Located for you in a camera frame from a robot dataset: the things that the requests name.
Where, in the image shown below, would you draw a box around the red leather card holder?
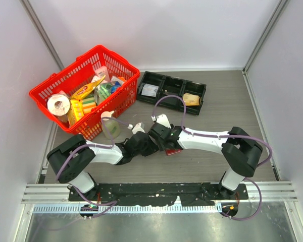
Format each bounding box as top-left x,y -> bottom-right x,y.
165,149 -> 182,156

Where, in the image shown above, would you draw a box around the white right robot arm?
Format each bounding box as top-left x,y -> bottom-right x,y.
148,123 -> 263,199

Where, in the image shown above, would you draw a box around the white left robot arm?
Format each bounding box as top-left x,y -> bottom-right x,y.
46,132 -> 159,201

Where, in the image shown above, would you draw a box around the dark card in tray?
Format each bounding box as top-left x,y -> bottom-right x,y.
163,91 -> 177,97

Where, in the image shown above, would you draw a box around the white cards in tray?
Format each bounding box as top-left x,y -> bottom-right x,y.
141,84 -> 159,97

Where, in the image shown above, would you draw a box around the green soap pump bottle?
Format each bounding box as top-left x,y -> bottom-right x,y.
100,111 -> 121,140

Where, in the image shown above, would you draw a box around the black three-compartment tray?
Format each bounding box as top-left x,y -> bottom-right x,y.
136,72 -> 207,115

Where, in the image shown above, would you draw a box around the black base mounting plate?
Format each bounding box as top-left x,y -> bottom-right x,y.
67,183 -> 248,207

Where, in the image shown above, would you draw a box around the green packaged item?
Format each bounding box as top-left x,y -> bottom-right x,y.
94,83 -> 115,104

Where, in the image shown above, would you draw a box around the yellow green sponge pack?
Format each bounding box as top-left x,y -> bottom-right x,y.
81,96 -> 96,114

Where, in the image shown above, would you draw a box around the yellow box in basket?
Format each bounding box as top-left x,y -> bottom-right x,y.
67,99 -> 84,126

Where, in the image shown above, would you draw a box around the red plastic shopping basket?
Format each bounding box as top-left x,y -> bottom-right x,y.
29,45 -> 140,140

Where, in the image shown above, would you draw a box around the yellow snack bag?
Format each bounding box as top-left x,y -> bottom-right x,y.
70,75 -> 106,100

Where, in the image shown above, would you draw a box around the pink white box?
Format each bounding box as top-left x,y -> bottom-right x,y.
94,66 -> 110,80

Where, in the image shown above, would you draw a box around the toilet paper roll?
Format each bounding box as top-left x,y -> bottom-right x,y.
47,94 -> 70,116

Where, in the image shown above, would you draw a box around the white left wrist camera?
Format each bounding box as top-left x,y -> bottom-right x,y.
127,122 -> 145,134

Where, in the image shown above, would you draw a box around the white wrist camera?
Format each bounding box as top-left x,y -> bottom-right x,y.
151,114 -> 173,129
127,122 -> 145,134

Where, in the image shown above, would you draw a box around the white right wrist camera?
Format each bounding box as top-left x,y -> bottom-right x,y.
151,114 -> 173,129

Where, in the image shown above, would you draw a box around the slotted cable duct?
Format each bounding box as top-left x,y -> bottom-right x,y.
33,203 -> 222,214

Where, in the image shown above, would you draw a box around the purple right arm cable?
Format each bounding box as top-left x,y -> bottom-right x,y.
151,94 -> 273,222

